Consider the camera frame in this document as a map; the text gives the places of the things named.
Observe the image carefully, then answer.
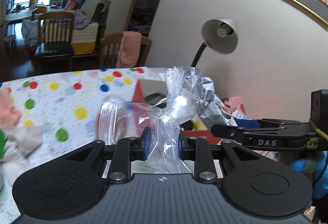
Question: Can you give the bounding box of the pink mesh bath sponge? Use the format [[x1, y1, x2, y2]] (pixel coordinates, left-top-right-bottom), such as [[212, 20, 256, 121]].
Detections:
[[0, 87, 21, 130]]

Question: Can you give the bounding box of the white bag on floor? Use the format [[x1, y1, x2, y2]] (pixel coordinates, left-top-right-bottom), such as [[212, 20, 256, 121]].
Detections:
[[21, 19, 39, 46]]

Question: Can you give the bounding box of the pink towel on chair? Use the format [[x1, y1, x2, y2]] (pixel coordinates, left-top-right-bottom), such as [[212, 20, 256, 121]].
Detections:
[[116, 31, 142, 68]]

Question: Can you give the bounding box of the white coffee table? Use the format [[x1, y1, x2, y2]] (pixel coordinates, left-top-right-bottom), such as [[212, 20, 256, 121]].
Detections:
[[4, 8, 37, 24]]

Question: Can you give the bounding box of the red cardboard box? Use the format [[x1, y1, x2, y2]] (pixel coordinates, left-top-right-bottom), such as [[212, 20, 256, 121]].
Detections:
[[132, 79, 221, 145]]

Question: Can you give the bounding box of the wooden chair with pink towel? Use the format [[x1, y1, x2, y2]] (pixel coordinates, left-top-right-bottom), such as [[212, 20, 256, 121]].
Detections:
[[99, 32, 152, 69]]

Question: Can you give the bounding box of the white fluffy cloth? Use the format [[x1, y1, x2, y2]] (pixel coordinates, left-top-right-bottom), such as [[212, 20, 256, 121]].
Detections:
[[1, 125, 43, 186]]

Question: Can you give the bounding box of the grey desk lamp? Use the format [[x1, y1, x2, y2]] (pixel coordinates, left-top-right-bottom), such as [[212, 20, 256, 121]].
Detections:
[[191, 17, 238, 67]]

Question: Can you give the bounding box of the clear plastic bag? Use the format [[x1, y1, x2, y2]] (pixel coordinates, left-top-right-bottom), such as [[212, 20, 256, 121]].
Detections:
[[98, 66, 202, 174]]

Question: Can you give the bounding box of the sofa with cushions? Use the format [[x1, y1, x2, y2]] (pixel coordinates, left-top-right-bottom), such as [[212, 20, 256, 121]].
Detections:
[[61, 0, 106, 55]]

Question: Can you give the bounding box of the silver printed snack bag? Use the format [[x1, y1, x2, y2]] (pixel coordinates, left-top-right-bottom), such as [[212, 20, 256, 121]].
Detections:
[[193, 77, 250, 130]]

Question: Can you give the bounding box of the dark wooden chair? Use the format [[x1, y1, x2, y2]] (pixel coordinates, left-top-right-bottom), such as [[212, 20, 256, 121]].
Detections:
[[34, 11, 74, 74]]

